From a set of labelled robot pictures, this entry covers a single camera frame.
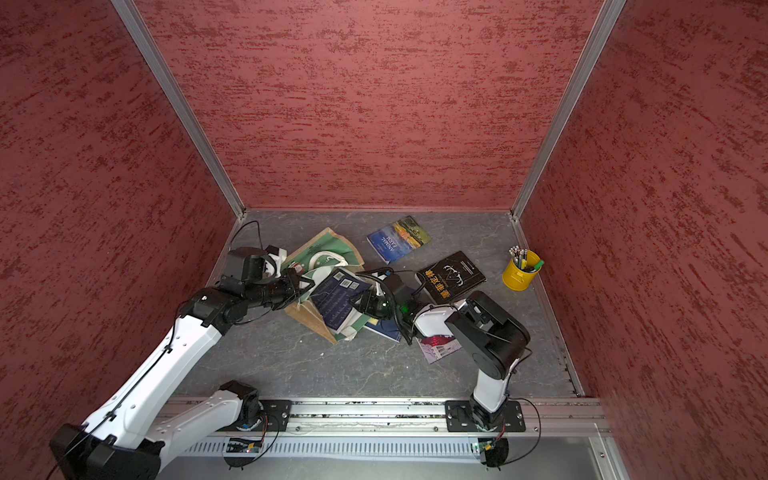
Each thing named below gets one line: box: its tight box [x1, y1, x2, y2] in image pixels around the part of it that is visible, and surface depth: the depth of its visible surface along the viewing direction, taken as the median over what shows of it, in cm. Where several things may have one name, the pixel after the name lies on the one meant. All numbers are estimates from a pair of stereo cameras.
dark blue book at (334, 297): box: [310, 269, 371, 331], surface depth 90 cm
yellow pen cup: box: [502, 249, 541, 292], surface depth 94 cm
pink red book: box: [415, 335, 462, 364], surface depth 87 cm
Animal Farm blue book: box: [366, 215, 432, 265], surface depth 113 cm
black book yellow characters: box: [415, 250, 487, 304], surface depth 102 cm
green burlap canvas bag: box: [281, 227, 365, 346], surface depth 85 cm
